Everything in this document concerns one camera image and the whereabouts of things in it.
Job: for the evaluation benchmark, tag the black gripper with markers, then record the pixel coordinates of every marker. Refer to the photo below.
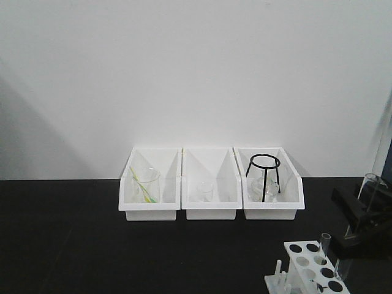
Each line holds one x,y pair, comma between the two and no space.
374,242

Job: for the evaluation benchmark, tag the clear glass test tube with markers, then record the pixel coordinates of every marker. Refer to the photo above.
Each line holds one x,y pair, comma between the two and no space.
324,243
367,196

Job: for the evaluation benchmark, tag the white test tube rack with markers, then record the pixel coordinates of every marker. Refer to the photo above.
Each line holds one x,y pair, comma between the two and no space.
309,271

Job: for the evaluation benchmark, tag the right white plastic bin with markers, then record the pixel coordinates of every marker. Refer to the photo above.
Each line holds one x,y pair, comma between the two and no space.
291,198

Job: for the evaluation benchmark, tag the white plastic bin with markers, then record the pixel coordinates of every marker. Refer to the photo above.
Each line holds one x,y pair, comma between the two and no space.
168,161
217,166
291,198

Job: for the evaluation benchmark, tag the glass flask in bin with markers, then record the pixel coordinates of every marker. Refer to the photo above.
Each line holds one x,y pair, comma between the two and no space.
264,193

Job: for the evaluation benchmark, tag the middle white plastic bin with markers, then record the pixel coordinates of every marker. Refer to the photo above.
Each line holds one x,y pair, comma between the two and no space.
217,166

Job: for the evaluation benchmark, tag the small glass beaker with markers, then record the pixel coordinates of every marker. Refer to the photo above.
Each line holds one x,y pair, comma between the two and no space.
205,191

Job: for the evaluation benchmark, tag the yellow green stirring rod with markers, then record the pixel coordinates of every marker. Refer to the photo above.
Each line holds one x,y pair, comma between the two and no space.
147,184

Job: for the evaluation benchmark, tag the left white plastic bin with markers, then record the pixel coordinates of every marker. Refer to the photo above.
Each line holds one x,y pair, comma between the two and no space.
168,161

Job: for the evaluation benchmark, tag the large glass beaker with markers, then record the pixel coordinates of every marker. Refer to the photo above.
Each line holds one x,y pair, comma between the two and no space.
137,197

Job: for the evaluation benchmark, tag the black wire tripod stand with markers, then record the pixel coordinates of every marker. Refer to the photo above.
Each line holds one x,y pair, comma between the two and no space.
268,166

